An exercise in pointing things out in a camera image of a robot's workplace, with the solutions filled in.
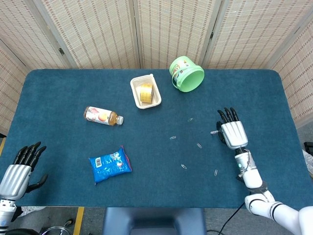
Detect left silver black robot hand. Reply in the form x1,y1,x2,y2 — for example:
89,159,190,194
0,141,49,201

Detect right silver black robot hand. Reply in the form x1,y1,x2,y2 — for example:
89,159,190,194
215,107,249,149

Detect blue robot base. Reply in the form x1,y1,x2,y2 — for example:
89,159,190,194
102,207,207,235

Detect green plastic bucket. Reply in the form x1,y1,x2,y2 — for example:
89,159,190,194
169,56,205,93

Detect blue carpet table cover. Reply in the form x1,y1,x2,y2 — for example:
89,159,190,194
0,69,302,211

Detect woven folding screen panel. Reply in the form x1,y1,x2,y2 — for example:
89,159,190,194
202,0,313,71
269,17,313,128
33,0,143,71
0,0,77,71
0,39,29,136
133,0,224,71

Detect blue snack bag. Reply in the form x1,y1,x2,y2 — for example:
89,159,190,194
89,145,133,186

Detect yellow tape roll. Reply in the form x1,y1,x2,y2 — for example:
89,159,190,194
138,83,154,103

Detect beige plastic tray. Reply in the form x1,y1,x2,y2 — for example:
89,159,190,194
130,73,162,110

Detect peach tea plastic bottle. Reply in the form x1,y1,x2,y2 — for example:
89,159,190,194
84,106,124,126

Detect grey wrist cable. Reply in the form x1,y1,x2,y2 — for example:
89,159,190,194
238,148,253,177

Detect black floor cable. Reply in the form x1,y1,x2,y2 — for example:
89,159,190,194
207,202,246,235

